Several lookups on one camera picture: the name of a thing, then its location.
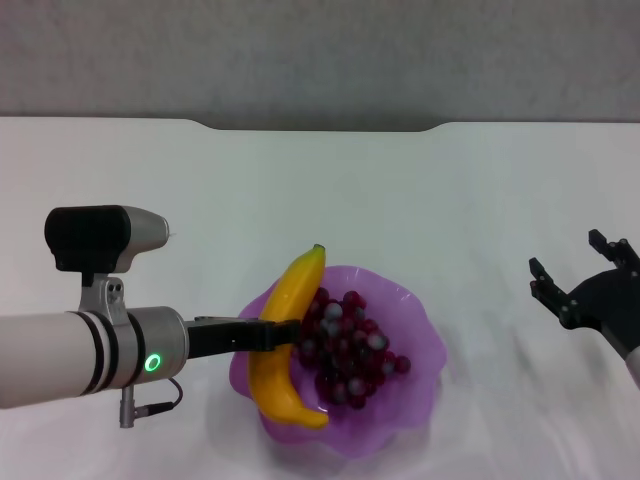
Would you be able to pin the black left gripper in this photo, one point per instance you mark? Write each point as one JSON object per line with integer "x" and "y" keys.
{"x": 225, "y": 337}

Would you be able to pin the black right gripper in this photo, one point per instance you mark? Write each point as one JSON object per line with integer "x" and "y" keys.
{"x": 610, "y": 305}

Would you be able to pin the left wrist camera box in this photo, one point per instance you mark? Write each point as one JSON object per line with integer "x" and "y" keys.
{"x": 90, "y": 240}

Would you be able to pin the dark red grape bunch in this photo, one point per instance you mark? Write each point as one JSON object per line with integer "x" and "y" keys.
{"x": 350, "y": 350}

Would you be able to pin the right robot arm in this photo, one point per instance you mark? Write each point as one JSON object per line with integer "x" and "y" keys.
{"x": 634, "y": 365}

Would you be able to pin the yellow banana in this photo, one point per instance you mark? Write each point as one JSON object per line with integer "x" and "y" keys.
{"x": 280, "y": 390}

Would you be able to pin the purple wavy plastic plate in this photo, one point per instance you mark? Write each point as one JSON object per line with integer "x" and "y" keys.
{"x": 400, "y": 400}

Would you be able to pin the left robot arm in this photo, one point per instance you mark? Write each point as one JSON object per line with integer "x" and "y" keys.
{"x": 60, "y": 355}

